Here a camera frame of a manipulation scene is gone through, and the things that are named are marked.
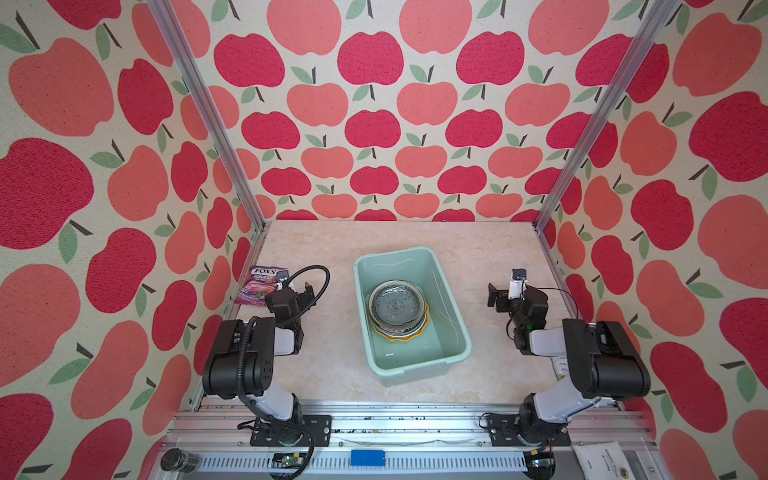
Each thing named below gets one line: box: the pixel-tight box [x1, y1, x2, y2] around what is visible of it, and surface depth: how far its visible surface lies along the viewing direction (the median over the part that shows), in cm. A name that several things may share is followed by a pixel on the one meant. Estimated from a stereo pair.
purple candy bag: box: [234, 265, 287, 307], surface depth 101 cm
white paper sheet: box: [572, 441, 636, 480], surface depth 70 cm
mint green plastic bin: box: [353, 246, 473, 387], surface depth 90 cm
